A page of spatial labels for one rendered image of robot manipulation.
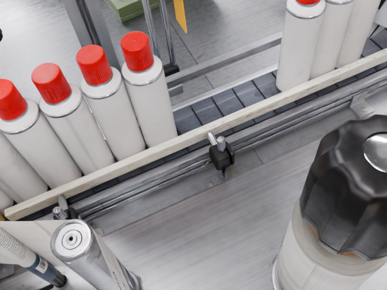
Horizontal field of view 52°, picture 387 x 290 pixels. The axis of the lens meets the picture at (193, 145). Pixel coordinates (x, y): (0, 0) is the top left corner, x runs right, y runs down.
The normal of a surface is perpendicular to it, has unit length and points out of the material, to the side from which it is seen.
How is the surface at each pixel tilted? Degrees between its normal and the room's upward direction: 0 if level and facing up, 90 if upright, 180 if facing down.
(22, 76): 0
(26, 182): 90
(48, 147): 90
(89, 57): 3
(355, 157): 10
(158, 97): 90
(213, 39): 0
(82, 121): 90
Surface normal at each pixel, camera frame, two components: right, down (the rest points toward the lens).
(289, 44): -0.63, 0.68
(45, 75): -0.10, -0.58
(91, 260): 0.68, 0.58
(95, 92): -0.08, 0.15
